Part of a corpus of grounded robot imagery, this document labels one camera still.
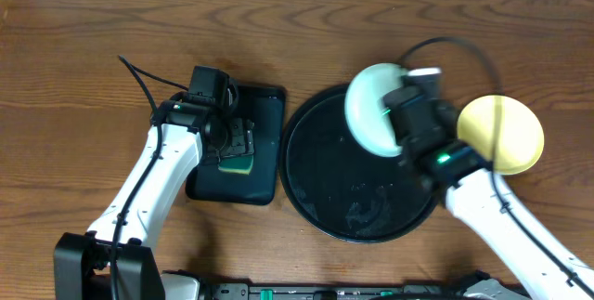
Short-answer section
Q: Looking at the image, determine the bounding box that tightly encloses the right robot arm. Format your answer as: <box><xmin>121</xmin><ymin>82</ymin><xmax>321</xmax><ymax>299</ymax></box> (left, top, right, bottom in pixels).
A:
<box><xmin>382</xmin><ymin>86</ymin><xmax>593</xmax><ymax>299</ymax></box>

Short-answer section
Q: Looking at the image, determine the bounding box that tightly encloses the black rectangular tray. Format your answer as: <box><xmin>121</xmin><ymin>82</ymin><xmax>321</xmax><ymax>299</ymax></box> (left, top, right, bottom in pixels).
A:
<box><xmin>186</xmin><ymin>85</ymin><xmax>286</xmax><ymax>205</ymax></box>

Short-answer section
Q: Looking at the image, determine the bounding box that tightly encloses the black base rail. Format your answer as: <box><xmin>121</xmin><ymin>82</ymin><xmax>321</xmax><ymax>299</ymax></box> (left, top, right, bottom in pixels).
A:
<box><xmin>198</xmin><ymin>282</ymin><xmax>463</xmax><ymax>300</ymax></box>

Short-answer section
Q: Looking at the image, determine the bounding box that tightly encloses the black round tray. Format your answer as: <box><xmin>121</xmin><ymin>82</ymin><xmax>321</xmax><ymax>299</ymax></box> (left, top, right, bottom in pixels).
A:
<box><xmin>278</xmin><ymin>85</ymin><xmax>437</xmax><ymax>243</ymax></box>

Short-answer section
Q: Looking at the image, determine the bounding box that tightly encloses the green scouring sponge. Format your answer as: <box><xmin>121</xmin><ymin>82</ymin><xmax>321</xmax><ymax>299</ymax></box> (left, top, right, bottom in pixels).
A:
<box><xmin>218</xmin><ymin>155</ymin><xmax>254</xmax><ymax>175</ymax></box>

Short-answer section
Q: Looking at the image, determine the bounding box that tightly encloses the right black cable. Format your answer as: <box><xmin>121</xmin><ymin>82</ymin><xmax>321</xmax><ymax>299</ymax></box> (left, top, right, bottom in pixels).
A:
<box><xmin>398</xmin><ymin>35</ymin><xmax>594</xmax><ymax>299</ymax></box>

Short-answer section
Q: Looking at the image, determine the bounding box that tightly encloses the yellow plate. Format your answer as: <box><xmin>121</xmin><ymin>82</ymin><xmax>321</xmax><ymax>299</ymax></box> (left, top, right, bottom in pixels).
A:
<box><xmin>457</xmin><ymin>95</ymin><xmax>544</xmax><ymax>176</ymax></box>

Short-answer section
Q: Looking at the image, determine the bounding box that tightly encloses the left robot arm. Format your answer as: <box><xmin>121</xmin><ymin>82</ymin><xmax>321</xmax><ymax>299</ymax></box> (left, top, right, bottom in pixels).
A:
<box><xmin>54</xmin><ymin>99</ymin><xmax>254</xmax><ymax>299</ymax></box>

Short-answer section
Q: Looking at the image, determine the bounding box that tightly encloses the light blue plate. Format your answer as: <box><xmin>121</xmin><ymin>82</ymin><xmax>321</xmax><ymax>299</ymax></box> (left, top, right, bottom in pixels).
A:
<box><xmin>344</xmin><ymin>63</ymin><xmax>406</xmax><ymax>158</ymax></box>

